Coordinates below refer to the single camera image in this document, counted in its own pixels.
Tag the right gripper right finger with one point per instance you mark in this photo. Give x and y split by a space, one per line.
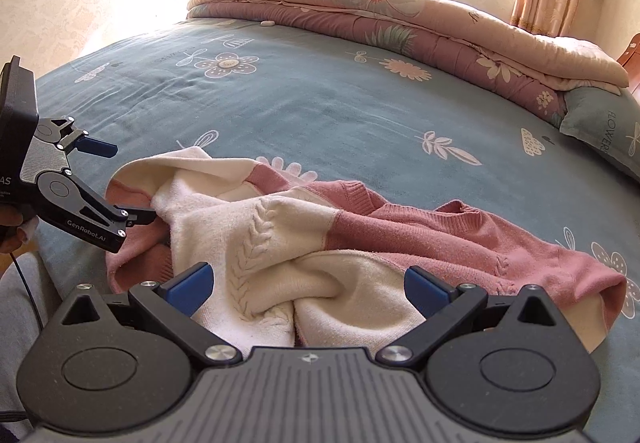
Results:
448 312

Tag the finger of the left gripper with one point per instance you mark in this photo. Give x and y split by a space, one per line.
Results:
137 216
91 146

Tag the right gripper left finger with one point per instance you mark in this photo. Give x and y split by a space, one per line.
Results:
167 309

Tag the pink and cream sweater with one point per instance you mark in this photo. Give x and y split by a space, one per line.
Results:
300 262

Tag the person's left hand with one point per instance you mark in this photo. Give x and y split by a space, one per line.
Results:
19 230

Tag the blue floral bed sheet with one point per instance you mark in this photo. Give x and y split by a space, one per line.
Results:
339 111

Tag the grey-green flower pillow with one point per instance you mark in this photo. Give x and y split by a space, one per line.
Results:
606 122

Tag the folded pink floral quilt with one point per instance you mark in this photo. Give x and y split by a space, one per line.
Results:
531 70

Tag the wooden headboard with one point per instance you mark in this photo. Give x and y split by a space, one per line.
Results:
630 60

